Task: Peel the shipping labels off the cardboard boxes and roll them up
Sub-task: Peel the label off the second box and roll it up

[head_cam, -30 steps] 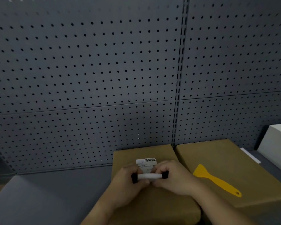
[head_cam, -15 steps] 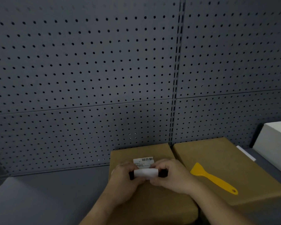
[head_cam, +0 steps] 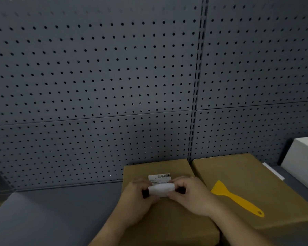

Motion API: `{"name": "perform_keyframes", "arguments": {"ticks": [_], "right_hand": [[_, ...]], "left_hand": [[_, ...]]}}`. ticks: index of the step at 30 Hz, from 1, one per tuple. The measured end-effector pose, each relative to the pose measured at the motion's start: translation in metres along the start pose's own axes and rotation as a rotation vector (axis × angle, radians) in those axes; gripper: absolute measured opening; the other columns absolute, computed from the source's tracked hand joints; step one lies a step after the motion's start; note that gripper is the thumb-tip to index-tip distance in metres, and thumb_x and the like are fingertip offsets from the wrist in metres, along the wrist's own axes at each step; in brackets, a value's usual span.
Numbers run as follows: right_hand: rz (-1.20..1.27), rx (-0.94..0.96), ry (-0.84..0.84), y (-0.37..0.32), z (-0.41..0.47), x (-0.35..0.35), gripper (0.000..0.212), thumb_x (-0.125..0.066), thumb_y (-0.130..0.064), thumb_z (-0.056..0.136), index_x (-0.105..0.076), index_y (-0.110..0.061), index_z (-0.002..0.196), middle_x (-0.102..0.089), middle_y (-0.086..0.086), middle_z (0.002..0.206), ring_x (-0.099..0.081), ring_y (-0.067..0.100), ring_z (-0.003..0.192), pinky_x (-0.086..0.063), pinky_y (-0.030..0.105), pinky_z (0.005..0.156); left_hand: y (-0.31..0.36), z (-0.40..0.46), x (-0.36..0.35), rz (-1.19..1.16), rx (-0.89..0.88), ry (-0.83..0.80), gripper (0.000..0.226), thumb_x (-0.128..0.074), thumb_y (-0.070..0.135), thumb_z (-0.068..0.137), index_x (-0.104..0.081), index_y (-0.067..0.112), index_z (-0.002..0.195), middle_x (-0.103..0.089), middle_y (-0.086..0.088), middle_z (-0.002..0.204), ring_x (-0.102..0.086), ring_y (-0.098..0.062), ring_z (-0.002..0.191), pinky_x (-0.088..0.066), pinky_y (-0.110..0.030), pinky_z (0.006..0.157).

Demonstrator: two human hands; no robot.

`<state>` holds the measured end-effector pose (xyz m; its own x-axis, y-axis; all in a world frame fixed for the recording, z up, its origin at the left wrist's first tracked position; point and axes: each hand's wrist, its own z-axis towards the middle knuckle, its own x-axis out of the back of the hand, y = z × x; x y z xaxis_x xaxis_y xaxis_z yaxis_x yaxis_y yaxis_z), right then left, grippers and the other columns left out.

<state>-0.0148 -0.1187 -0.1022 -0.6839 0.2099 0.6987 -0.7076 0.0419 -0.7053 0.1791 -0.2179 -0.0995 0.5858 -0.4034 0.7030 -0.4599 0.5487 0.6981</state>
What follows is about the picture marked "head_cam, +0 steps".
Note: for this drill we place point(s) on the grey pegboard panel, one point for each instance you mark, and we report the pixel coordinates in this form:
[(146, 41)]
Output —
[(246, 130), (261, 53), (92, 148), (92, 61)]

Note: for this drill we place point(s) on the person's right thumb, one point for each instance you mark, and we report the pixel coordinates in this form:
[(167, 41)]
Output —
[(175, 196)]

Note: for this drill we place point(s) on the yellow plastic scraper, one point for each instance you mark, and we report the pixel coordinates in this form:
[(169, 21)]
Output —
[(223, 190)]

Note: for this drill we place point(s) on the white barcode label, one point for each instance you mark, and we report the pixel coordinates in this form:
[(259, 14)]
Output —
[(159, 177)]

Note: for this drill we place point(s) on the person's left thumb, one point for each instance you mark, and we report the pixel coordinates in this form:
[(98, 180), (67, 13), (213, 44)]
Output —
[(152, 199)]

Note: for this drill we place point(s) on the person's right hand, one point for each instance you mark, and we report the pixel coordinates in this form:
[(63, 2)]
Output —
[(197, 199)]

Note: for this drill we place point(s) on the grey slotted upright post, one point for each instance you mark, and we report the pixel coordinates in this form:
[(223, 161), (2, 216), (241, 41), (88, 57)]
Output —
[(198, 74)]

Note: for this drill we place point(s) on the white flat strip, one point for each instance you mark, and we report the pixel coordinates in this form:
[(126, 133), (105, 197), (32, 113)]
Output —
[(273, 171)]

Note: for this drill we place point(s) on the plain brown cardboard box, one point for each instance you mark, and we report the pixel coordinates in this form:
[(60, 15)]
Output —
[(246, 176)]

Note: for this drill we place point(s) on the white box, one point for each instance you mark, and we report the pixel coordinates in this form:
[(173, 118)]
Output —
[(301, 161)]

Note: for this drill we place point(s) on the person's left forearm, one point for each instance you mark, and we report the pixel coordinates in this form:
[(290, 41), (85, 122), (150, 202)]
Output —
[(123, 231)]

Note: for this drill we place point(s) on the white roll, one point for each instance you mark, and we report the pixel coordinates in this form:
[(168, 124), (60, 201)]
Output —
[(160, 190)]

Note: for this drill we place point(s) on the person's right forearm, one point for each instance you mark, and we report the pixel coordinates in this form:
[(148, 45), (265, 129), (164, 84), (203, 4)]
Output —
[(236, 228)]

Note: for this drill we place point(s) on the labelled brown cardboard box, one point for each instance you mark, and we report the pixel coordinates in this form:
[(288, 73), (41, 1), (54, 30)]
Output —
[(169, 225)]

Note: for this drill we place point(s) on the person's left hand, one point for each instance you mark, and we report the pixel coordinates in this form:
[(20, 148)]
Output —
[(132, 202)]

